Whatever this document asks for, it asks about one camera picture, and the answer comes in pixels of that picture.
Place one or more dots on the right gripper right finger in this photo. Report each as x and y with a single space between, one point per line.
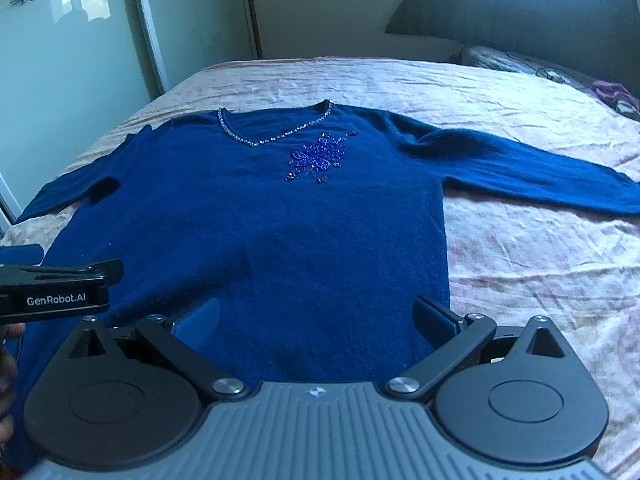
457 342

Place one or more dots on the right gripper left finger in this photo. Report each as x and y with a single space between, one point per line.
173 342

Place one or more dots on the blue beaded sweater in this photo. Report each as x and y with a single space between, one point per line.
315 228

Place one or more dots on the person's left hand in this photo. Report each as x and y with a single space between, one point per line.
8 374

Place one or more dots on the mirrored wardrobe door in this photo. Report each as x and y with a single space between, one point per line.
72 70

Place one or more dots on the patterned pillow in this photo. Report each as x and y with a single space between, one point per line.
506 61

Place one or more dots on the purple cloth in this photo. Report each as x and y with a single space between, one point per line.
618 97

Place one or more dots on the dark curved headboard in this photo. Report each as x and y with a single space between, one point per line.
599 38

